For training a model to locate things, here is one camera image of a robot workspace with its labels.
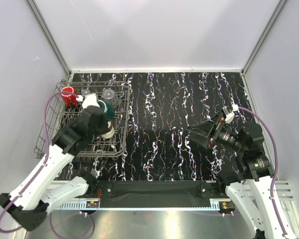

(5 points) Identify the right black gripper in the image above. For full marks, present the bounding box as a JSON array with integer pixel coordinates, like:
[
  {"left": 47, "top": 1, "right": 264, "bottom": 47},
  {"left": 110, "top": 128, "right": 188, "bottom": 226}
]
[{"left": 186, "top": 111, "right": 246, "bottom": 153}]

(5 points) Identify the white steel tumbler brown band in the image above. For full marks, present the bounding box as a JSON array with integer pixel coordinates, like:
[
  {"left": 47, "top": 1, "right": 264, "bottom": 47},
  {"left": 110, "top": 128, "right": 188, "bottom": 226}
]
[{"left": 101, "top": 121, "right": 115, "bottom": 139}]

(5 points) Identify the dark green mug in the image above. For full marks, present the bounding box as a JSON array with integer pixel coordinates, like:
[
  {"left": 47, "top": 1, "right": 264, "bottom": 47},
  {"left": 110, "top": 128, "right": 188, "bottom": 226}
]
[{"left": 98, "top": 100, "right": 115, "bottom": 120}]

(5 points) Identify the large clear plastic cup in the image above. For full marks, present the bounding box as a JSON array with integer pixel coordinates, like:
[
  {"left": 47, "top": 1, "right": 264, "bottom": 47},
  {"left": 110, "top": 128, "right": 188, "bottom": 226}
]
[{"left": 102, "top": 88, "right": 120, "bottom": 105}]

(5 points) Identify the small clear plastic cup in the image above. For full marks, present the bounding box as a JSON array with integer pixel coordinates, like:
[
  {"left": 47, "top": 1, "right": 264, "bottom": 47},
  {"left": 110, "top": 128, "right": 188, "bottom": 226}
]
[{"left": 81, "top": 89, "right": 92, "bottom": 98}]

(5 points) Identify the red plastic cup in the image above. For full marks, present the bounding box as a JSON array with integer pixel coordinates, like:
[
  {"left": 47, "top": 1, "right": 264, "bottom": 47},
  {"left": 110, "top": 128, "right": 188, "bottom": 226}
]
[{"left": 61, "top": 86, "right": 78, "bottom": 107}]

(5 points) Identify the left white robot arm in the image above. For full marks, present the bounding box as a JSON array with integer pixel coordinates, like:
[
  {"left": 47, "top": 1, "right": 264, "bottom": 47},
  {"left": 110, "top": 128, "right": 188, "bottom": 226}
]
[{"left": 0, "top": 106, "right": 109, "bottom": 232}]

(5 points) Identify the black marble pattern mat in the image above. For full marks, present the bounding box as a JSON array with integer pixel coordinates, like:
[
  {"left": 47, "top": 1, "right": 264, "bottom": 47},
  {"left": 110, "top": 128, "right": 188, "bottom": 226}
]
[{"left": 58, "top": 72, "right": 250, "bottom": 181}]

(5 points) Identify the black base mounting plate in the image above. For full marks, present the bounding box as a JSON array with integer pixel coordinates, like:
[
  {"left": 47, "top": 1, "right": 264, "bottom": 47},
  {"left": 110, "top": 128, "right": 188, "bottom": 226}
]
[{"left": 97, "top": 181, "right": 229, "bottom": 210}]

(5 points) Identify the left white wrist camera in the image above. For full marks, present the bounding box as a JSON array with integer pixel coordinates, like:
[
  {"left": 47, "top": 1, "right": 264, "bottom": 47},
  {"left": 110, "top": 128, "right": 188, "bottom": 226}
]
[{"left": 76, "top": 93, "right": 100, "bottom": 109}]

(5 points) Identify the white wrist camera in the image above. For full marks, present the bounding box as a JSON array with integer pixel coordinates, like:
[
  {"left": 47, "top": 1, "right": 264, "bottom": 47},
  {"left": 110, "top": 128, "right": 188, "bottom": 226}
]
[
  {"left": 76, "top": 93, "right": 100, "bottom": 109},
  {"left": 222, "top": 104, "right": 239, "bottom": 124}
]

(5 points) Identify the grey wire dish rack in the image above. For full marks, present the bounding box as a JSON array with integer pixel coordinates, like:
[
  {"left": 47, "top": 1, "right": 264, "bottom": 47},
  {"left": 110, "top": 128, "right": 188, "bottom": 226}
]
[{"left": 46, "top": 81, "right": 131, "bottom": 157}]

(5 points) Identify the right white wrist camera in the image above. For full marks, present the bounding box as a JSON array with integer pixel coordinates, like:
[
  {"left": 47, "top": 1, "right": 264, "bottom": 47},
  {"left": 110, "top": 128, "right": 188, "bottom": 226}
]
[{"left": 222, "top": 104, "right": 239, "bottom": 124}]

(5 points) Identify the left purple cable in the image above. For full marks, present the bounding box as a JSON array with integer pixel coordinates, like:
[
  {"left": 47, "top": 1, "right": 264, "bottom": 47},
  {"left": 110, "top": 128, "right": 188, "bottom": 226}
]
[{"left": 0, "top": 91, "right": 78, "bottom": 234}]

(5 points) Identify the purple cable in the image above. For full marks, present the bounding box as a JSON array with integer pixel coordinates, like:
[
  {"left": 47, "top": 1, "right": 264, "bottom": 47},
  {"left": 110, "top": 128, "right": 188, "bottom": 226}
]
[
  {"left": 235, "top": 106, "right": 290, "bottom": 239},
  {"left": 0, "top": 91, "right": 78, "bottom": 234}
]

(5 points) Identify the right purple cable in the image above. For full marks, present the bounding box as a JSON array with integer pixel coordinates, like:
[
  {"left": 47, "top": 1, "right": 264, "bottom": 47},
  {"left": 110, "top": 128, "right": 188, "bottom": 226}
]
[{"left": 235, "top": 106, "right": 290, "bottom": 239}]

